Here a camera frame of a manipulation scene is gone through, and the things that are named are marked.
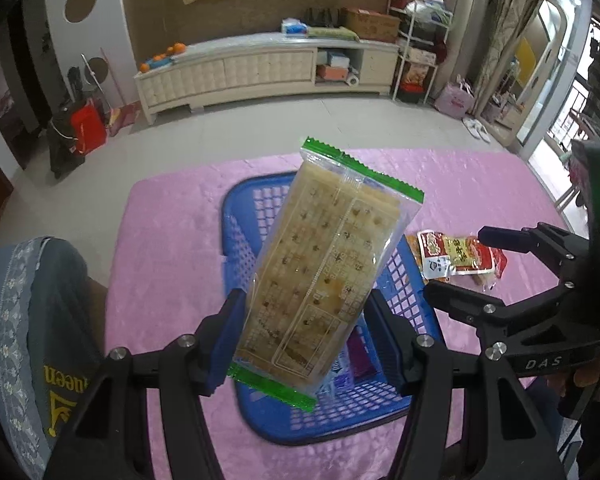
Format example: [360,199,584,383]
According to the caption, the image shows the dark brown door frame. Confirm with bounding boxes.
[0,7,53,126]

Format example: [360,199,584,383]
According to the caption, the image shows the dark bottles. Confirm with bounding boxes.
[305,7,342,28]

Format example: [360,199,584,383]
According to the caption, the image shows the black bag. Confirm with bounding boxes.
[47,107,87,179]

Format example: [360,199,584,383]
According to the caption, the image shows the person's right leg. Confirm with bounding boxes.
[527,375,586,480]

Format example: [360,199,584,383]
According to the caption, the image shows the white framed standing mirror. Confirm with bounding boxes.
[500,0,593,148]

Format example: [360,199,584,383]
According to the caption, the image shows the red yellow snack packet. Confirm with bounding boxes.
[442,235,508,288]

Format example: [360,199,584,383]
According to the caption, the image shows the pink quilted bed cover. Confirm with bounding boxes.
[102,147,571,480]

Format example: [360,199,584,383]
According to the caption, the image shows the patterned curtain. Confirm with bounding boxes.
[472,0,543,116]

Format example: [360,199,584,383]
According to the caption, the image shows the person's right hand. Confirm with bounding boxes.
[572,345,600,387]

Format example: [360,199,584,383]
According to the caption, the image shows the mop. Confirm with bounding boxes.
[80,53,111,126]

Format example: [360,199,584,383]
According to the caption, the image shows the green-edged cracker packet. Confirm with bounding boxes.
[226,136,426,413]

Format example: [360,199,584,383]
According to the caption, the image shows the red bag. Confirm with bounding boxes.
[70,101,107,155]

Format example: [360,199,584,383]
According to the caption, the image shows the pink bag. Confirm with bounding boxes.
[434,76,476,120]

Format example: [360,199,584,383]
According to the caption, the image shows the silver standing air conditioner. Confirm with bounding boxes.
[447,0,498,91]

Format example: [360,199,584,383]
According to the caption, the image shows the cream TV cabinet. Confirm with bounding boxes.
[133,31,401,126]

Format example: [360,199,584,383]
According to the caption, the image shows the cardboard box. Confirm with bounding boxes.
[341,7,402,43]

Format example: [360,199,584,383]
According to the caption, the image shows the green folded cloth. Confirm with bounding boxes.
[307,26,359,42]

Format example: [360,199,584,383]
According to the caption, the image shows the white metal rack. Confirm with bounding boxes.
[386,0,453,106]

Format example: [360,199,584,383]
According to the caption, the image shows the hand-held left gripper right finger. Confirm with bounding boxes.
[364,290,567,480]

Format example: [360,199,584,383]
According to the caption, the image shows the grey embroidered cushion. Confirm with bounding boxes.
[0,236,108,480]

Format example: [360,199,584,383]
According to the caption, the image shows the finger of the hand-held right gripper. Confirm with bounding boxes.
[423,280,573,337]
[477,222,591,283]

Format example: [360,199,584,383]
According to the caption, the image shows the pink broom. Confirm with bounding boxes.
[100,47,141,136]

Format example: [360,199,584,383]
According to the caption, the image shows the blue plastic basket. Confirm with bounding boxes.
[220,171,443,447]

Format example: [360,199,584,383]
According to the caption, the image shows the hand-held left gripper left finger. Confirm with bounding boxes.
[42,289,247,480]

